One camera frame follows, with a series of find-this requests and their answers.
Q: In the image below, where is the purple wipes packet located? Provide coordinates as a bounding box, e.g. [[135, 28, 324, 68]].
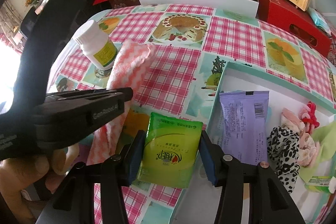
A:
[[219, 91, 269, 165]]

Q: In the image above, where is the red box with handle slot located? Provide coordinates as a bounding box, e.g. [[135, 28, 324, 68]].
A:
[[257, 0, 331, 57]]

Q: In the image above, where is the leopard print scrunchie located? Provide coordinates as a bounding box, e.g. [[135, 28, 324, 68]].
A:
[[266, 126, 300, 194]]

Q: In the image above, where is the green tissue pack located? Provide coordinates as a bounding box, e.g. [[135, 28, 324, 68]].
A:
[[138, 112, 203, 189]]

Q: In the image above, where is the person's left hand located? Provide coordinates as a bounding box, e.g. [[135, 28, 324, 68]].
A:
[[1, 143, 80, 223]]

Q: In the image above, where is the blue wet wipes pack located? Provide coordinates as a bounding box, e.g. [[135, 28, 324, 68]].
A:
[[307, 7, 330, 33]]

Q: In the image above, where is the pink checkered tablecloth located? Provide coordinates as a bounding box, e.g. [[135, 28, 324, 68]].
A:
[[92, 4, 335, 223]]

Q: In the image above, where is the pink white striped towel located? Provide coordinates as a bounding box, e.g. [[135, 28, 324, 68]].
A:
[[87, 40, 157, 165]]

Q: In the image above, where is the white pill bottle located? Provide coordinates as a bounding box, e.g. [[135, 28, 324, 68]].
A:
[[72, 20, 118, 71]]

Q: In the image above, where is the light green cloth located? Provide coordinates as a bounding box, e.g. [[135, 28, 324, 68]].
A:
[[299, 121, 336, 182]]

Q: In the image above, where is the red pink plush hair tie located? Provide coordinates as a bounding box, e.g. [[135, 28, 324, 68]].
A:
[[299, 101, 321, 128]]

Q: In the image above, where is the white long tray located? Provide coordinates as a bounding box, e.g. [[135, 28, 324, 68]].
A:
[[139, 0, 259, 18]]

